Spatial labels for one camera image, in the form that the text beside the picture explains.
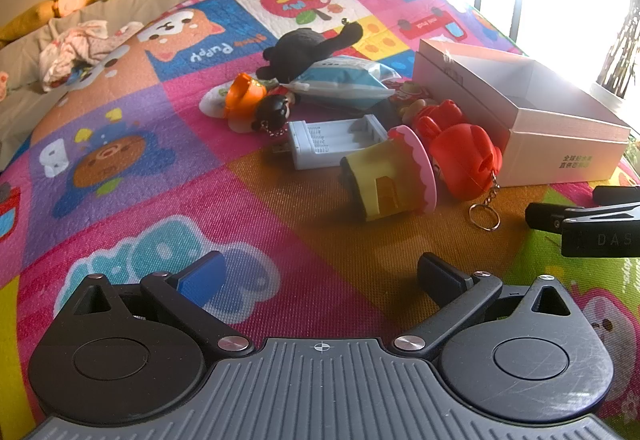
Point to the grey sofa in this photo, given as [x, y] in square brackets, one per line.
[30, 95]

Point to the black plush cat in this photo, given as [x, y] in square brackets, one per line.
[300, 50]

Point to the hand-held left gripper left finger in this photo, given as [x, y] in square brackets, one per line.
[200, 282]

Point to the blue white tissue packet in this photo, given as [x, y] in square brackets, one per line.
[345, 80]

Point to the small brown bear figure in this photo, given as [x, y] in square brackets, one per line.
[417, 100]

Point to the yellow toy house pink roof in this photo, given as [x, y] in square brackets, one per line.
[385, 180]

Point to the colourful cartoon printed play mat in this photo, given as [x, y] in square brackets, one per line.
[150, 130]

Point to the orange toy cup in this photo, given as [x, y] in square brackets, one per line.
[240, 95]

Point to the white battery charger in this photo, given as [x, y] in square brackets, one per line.
[320, 145]

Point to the white round toy plate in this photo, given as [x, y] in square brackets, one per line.
[212, 101]

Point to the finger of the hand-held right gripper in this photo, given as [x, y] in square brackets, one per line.
[545, 217]
[617, 193]

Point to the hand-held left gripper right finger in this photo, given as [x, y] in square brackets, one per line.
[440, 277]

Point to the white cardboard box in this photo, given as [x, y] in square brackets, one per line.
[550, 145]

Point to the green palm plant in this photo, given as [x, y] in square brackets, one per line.
[625, 55]

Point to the pile of pink white clothes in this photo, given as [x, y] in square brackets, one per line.
[75, 47]

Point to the white flower pot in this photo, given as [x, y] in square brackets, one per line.
[612, 97]

